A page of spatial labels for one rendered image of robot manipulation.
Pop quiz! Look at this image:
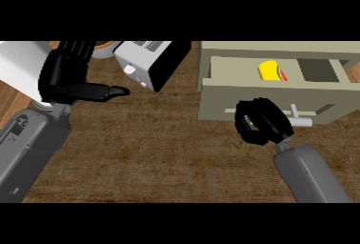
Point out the white round dish orange rim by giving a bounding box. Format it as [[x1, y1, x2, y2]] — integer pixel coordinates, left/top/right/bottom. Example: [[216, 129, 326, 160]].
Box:
[[90, 40, 120, 60]]

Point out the white and black appliance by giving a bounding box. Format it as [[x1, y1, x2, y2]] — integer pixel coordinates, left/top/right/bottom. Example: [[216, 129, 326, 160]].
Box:
[[112, 40, 194, 93]]

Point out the pale drawer handle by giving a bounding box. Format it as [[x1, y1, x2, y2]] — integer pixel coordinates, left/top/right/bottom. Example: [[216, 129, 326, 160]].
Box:
[[225, 104, 338, 116]]

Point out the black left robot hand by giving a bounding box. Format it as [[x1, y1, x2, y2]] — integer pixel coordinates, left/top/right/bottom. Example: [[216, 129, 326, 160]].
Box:
[[37, 40, 132, 106]]

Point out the pale olive drawer front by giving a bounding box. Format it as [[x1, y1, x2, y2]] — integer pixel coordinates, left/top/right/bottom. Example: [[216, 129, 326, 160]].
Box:
[[198, 77, 360, 126]]

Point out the yellow item with red stripe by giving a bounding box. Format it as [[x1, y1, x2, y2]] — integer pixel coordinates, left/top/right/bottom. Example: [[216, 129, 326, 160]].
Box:
[[256, 60, 289, 82]]

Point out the large white block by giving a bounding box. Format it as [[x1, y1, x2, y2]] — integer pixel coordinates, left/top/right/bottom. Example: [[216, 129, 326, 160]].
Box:
[[0, 40, 56, 109]]

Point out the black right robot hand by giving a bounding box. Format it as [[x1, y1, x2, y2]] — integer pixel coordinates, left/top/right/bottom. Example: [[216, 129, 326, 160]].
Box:
[[233, 96, 297, 147]]

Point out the pale olive cabinet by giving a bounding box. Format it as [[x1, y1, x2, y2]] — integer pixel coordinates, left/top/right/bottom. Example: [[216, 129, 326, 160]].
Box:
[[195, 40, 360, 93]]

